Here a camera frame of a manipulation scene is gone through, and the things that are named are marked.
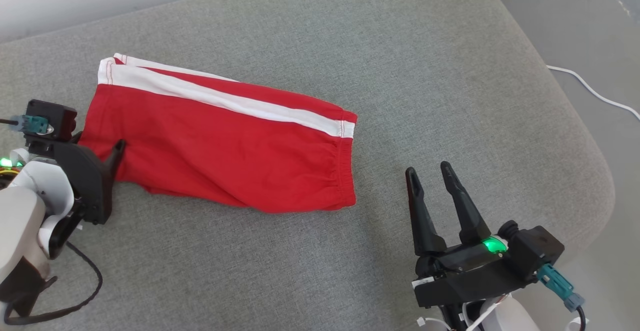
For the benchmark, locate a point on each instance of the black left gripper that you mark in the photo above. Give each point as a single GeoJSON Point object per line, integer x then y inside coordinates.
{"type": "Point", "coordinates": [90, 186]}

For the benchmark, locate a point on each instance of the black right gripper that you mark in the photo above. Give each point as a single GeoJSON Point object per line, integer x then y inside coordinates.
{"type": "Point", "coordinates": [465, 278]}

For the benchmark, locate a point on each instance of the red shorts with white stripe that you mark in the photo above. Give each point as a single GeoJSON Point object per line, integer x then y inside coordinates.
{"type": "Point", "coordinates": [225, 146]}

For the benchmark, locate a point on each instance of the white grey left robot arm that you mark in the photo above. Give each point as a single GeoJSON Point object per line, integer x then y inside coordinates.
{"type": "Point", "coordinates": [25, 211]}

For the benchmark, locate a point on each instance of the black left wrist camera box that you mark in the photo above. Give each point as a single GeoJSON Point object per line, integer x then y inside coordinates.
{"type": "Point", "coordinates": [52, 118]}

